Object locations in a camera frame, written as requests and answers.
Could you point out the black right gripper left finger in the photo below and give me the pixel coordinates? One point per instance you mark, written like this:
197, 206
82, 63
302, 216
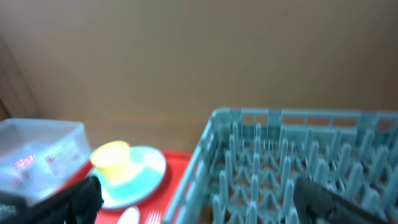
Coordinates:
79, 203

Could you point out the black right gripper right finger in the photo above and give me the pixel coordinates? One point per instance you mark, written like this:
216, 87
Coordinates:
313, 202

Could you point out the white plastic spoon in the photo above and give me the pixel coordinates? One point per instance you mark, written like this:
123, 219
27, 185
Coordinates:
130, 216

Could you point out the white plastic fork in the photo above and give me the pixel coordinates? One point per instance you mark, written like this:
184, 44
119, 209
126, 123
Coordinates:
154, 217

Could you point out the grey dishwasher rack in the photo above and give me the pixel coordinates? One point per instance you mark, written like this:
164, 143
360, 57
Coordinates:
247, 161

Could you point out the yellow plastic cup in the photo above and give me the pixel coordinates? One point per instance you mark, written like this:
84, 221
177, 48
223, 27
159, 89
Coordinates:
112, 160

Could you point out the clear plastic bin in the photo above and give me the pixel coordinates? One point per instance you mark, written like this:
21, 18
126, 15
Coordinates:
38, 156

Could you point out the red serving tray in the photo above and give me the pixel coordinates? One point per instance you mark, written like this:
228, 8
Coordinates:
159, 200

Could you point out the light blue plate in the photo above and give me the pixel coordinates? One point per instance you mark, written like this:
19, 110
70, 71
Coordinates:
141, 186

